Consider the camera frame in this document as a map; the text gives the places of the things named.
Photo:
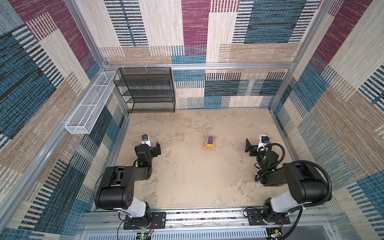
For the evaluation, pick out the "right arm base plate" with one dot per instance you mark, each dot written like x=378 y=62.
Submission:
x=259 y=217

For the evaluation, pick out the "purple triangular block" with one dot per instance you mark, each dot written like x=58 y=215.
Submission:
x=210 y=141

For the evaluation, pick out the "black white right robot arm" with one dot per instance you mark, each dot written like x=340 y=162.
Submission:
x=309 y=184

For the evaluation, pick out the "aluminium mounting rail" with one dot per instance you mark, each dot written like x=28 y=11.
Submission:
x=227 y=223

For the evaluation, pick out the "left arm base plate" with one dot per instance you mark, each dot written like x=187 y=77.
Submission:
x=155 y=220

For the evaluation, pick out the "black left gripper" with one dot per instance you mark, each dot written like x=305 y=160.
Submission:
x=154 y=152

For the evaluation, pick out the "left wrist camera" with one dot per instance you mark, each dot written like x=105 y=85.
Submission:
x=146 y=140

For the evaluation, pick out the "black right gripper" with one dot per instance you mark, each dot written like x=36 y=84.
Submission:
x=253 y=148

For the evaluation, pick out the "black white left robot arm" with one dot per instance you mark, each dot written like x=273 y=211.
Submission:
x=117 y=185

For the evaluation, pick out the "plain wood block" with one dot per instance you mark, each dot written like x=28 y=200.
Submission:
x=207 y=148

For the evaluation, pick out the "white wire mesh basket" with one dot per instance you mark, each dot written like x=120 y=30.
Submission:
x=89 y=110

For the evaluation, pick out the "black wire mesh shelf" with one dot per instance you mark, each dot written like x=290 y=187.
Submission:
x=147 y=90

